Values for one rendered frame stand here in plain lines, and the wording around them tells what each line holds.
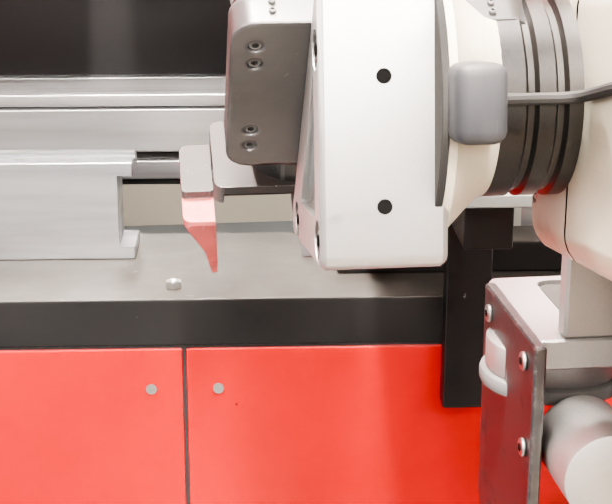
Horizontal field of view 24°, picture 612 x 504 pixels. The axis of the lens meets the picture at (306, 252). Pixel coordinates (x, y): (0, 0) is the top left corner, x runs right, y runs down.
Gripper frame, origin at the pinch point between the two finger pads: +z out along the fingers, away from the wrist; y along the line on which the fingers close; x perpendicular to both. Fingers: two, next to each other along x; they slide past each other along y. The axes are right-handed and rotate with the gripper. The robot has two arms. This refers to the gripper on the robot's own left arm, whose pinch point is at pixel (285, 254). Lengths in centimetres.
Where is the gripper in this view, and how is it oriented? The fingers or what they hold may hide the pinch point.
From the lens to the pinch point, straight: 99.4
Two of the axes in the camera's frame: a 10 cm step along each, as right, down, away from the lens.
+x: 1.1, 6.9, -7.1
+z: -0.5, 7.2, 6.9
